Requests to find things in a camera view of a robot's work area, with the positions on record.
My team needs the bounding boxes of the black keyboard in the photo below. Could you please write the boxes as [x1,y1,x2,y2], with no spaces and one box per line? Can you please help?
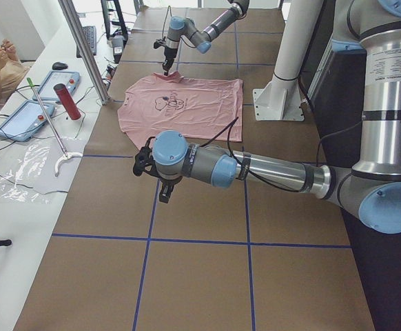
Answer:
[82,26,97,55]

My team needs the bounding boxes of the red cylindrical bottle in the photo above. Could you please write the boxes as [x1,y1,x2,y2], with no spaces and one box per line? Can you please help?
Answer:
[53,83,81,120]

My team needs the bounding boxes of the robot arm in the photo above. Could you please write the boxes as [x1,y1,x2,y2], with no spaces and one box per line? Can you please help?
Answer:
[154,1,249,76]
[150,1,401,234]

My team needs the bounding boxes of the black computer mouse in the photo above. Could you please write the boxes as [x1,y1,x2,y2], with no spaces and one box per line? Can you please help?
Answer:
[52,61,68,70]

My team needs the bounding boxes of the aluminium frame post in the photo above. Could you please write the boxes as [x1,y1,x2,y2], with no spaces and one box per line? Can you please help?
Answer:
[58,0,110,105]

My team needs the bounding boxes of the black power adapter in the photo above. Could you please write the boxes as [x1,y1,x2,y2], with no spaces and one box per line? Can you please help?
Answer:
[112,35,125,63]

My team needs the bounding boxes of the pink Snoopy t-shirt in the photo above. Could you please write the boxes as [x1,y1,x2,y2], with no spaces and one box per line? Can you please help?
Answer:
[117,71,243,148]

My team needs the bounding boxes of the blue teach pendant near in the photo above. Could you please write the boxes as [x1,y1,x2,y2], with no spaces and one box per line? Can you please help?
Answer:
[0,101,47,142]

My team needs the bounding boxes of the blue teach pendant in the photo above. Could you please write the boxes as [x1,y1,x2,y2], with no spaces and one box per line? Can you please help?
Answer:
[0,101,47,142]
[32,70,82,102]

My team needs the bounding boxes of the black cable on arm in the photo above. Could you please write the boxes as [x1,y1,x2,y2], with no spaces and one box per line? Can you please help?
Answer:
[200,116,322,192]
[161,5,174,41]

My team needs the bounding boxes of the blue tape line crosswise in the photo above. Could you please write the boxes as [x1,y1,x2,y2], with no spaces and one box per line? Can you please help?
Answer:
[52,232,351,249]

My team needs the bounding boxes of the blue teach pendant far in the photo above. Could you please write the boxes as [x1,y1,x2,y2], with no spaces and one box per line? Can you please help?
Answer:
[32,70,82,102]

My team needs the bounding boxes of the blue tape line lengthwise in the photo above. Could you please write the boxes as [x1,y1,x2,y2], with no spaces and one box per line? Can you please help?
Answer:
[234,23,256,331]

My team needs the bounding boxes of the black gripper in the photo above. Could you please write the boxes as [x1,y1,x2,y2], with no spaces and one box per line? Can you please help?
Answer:
[162,46,177,76]
[159,177,182,203]

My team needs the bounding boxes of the clear plastic bag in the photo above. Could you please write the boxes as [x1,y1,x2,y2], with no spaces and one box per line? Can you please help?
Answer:
[0,137,81,204]

